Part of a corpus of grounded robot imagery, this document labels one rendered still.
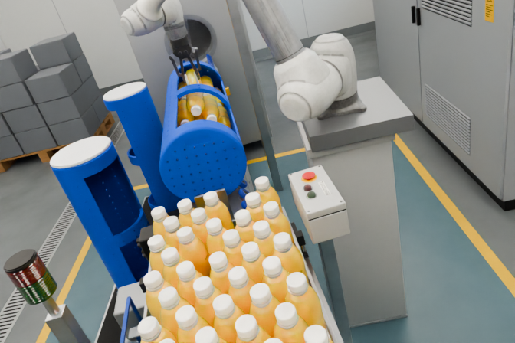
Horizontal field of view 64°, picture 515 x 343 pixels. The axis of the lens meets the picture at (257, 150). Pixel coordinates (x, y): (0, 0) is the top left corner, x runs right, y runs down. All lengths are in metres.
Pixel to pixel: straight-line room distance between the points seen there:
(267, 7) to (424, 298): 1.58
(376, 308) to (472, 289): 0.49
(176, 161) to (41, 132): 3.83
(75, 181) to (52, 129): 3.08
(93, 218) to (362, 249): 1.21
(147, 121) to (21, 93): 2.47
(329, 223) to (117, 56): 5.87
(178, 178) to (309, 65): 0.55
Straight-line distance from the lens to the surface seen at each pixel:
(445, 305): 2.24
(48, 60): 5.19
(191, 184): 1.38
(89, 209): 2.03
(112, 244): 2.13
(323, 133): 1.43
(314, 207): 1.03
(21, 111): 5.07
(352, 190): 1.62
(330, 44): 1.44
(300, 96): 1.26
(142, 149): 2.75
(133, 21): 1.65
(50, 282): 1.00
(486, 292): 2.32
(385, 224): 1.76
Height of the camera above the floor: 1.72
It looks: 28 degrees down
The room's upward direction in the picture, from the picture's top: 15 degrees counter-clockwise
